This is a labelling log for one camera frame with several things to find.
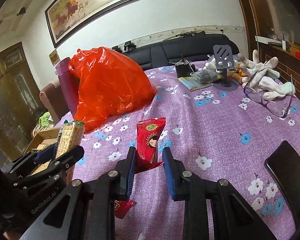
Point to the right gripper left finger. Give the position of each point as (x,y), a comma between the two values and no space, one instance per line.
(86,210)

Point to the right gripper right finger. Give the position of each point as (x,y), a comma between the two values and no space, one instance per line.
(232,216)

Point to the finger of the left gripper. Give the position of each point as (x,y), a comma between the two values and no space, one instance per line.
(29,161)
(60,164)

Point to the green cracker pack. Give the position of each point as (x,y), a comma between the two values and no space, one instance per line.
(70,135)

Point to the red snack packet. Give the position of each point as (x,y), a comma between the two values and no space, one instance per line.
(122,207)

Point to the red candy bar packet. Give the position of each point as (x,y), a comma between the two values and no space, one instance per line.
(148,134)

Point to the cardboard tray box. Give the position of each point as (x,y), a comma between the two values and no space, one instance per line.
(47,138)

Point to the green cloth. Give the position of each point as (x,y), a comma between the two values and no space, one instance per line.
(44,120)

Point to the brown armchair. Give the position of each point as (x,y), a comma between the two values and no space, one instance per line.
(53,100)

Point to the wooden glass door cabinet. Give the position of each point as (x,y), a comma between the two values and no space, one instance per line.
(20,105)

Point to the purple thermos bottle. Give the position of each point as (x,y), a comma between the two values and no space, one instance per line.
(69,84)

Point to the black smartphone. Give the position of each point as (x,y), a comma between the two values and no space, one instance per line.
(284,167)

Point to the purple floral tablecloth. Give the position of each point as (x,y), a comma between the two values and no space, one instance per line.
(215,134)

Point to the red plastic bag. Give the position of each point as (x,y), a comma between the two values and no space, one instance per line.
(110,84)

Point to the eyeglasses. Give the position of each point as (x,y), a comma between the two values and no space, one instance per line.
(275,97)

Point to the booklet on table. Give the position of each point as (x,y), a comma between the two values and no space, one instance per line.
(191,84)

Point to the white gloves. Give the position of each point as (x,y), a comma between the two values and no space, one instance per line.
(250,67)

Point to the small black box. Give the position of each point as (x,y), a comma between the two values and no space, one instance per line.
(183,68)

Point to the grey phone stand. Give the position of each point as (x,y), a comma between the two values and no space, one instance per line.
(224,62)

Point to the wooden side cabinet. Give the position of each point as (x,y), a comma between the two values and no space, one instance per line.
(287,66)

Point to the framed horse painting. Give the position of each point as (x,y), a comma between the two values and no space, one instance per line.
(65,17)

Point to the black sofa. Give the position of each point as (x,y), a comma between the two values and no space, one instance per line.
(197,47)

